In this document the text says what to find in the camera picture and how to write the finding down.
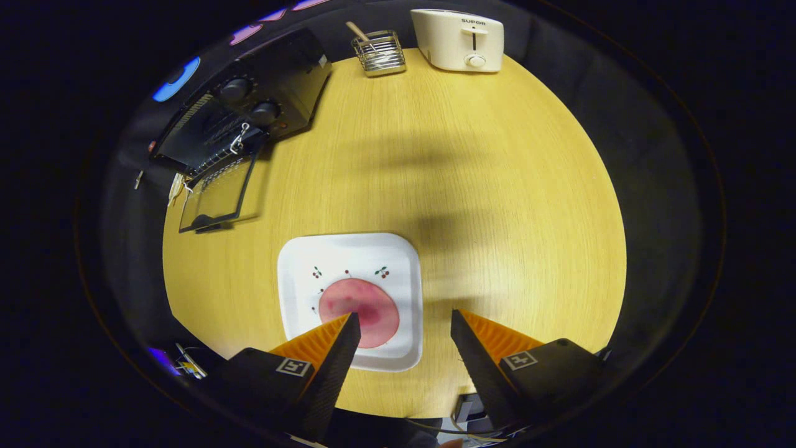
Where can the white square plate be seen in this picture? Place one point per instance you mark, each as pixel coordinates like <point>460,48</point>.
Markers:
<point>348,255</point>

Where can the white bread toaster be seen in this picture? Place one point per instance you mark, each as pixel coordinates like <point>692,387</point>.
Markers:
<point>448,50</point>

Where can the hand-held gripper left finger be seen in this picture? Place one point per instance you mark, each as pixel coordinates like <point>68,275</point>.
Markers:
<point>336,379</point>

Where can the white clip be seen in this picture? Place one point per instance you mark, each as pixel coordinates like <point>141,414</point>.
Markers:
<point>138,180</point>

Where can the wooden spoon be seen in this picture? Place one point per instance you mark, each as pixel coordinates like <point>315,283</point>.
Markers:
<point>356,30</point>

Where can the black toaster oven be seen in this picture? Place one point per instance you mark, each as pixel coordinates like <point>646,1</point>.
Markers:
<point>286,81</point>

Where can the black backdrop cloth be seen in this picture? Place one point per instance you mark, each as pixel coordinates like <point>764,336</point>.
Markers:
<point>373,12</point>

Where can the round pink food slice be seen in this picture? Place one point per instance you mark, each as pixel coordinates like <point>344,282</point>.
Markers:
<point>373,305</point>

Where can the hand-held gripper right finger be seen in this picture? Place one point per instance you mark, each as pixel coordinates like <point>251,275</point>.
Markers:
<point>482,373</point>

